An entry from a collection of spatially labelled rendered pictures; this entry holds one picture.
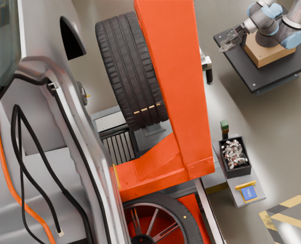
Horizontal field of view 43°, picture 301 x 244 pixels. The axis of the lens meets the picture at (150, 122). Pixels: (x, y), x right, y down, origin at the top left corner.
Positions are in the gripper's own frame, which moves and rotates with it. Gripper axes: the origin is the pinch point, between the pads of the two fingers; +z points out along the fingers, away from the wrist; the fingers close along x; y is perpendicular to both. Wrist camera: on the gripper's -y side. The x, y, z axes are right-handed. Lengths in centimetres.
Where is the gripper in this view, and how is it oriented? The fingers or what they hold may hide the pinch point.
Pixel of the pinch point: (221, 51)
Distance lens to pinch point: 246.5
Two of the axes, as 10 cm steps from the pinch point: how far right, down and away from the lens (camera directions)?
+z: -7.5, 5.6, 3.5
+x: 3.3, 7.8, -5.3
